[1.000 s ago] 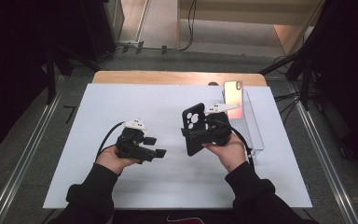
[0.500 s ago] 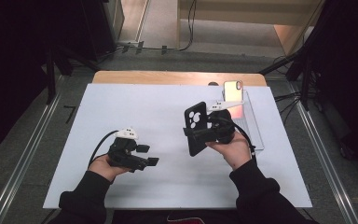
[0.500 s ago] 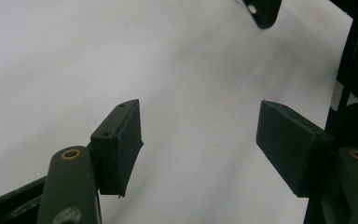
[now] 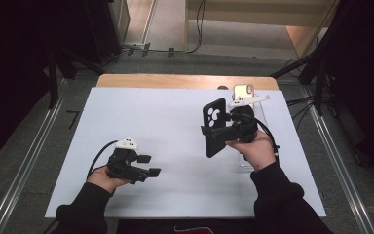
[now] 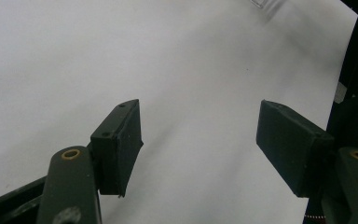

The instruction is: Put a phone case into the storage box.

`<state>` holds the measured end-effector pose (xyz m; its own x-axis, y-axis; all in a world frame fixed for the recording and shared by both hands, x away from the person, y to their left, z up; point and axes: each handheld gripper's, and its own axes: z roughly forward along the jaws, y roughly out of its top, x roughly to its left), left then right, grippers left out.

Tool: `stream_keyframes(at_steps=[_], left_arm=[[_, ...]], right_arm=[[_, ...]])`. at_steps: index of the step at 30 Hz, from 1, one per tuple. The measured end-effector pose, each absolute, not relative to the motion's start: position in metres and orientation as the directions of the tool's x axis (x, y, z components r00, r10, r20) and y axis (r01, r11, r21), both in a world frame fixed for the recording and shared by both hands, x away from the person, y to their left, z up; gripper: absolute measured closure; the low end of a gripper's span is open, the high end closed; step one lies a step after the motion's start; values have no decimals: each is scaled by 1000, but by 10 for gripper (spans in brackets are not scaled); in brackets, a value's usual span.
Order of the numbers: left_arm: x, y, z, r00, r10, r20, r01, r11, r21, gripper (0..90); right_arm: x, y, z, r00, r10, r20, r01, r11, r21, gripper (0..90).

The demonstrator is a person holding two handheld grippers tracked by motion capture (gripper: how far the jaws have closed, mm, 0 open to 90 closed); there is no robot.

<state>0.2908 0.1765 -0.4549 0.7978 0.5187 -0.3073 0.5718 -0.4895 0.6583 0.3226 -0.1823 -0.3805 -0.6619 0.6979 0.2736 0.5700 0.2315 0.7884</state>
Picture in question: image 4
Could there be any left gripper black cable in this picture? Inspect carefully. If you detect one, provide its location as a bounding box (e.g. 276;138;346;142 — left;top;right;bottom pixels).
86;139;120;180

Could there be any person's left hand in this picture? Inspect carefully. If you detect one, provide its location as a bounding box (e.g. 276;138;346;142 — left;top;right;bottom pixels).
86;165;133;195

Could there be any white work board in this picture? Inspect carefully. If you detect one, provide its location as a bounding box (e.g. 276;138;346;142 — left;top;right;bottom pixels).
44;87;327;219

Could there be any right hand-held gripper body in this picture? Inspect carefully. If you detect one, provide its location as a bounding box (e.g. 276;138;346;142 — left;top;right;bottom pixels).
226;94;272;144

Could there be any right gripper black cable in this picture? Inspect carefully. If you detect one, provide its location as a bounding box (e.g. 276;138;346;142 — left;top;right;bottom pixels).
248;112;281;158

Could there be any smartphone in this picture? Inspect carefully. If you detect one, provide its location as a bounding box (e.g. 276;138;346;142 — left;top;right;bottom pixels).
232;83;255;102

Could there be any aluminium floor rail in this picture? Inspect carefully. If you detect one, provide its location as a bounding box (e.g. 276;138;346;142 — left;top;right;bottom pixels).
0;97;66;234
307;102;374;234

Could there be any person's right hand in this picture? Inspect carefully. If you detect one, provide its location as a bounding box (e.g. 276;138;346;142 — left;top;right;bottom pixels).
225;129;278;173

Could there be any black phone case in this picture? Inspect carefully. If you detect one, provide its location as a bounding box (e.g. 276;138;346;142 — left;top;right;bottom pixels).
202;97;229;159

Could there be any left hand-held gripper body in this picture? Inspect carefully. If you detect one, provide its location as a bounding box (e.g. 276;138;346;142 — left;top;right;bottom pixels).
105;136;151;185

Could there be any black metal stand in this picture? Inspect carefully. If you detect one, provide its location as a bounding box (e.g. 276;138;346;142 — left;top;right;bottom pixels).
46;48;105;110
270;47;339;117

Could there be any red zipper pouch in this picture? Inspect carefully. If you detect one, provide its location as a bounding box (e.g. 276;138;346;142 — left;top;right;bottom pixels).
172;224;216;234

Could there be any black curtain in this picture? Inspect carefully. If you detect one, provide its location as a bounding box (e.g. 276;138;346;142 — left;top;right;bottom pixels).
0;0;126;165
316;0;374;176

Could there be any bundle of floor cables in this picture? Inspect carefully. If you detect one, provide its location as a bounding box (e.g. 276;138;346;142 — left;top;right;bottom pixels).
285;95;326;132

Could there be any hanging black cable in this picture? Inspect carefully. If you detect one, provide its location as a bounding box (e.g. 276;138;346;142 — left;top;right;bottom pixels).
186;0;207;55

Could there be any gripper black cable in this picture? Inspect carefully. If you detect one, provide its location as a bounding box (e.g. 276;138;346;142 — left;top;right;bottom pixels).
248;112;281;158
86;139;120;180

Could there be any clear plastic tray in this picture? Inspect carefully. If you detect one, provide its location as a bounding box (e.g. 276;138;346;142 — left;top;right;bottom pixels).
232;93;269;169

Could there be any wooden shelf unit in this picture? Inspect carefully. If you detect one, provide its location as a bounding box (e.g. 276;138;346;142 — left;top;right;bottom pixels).
184;0;340;60

